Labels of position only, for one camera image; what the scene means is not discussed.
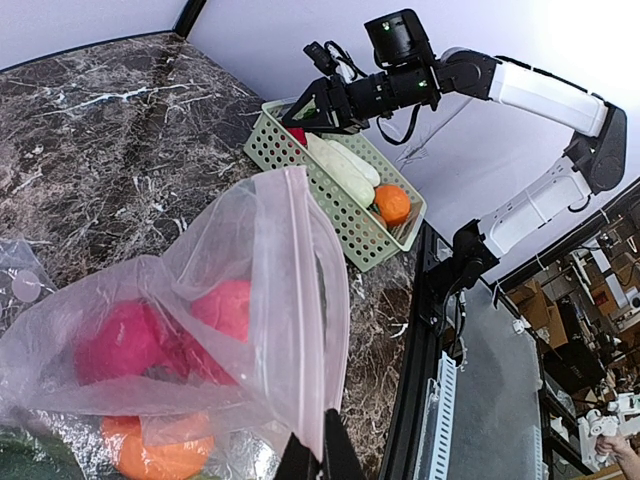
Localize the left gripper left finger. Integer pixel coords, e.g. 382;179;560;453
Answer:
274;434;320;480

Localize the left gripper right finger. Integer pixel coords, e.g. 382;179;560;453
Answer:
322;409;365;480

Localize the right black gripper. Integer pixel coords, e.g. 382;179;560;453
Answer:
281;75;370;134

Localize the orange persimmon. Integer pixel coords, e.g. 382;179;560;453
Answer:
101;416;215;479

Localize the dotted zip bag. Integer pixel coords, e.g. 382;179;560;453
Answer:
1;167;349;464

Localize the red apple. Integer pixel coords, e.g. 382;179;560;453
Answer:
74;301;164;385
191;280;251;343

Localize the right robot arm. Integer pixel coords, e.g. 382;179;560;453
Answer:
282;9;627;327

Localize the lower clear zip bag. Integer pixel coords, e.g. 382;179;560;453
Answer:
0;238;57;335

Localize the small red tomato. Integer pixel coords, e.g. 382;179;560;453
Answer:
286;127;307;147

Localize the white radish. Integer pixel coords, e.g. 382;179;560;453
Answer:
306;133;376;207
327;139;381;187

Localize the small orange tangerine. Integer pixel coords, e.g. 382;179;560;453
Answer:
374;185;411;227

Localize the brown potato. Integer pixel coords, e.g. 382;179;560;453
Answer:
369;211;388;230

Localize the pale green perforated basket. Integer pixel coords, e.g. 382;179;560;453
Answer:
244;100;427;272

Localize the bystander hand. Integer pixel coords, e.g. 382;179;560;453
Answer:
595;435;640;480

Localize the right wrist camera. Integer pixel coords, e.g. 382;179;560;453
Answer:
303;40;366;83

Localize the white slotted cable duct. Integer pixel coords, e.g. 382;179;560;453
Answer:
413;352;457;480

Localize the black front rail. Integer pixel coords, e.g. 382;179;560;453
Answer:
379;223;456;479

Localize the right black frame post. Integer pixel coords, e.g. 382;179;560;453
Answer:
173;0;207;39

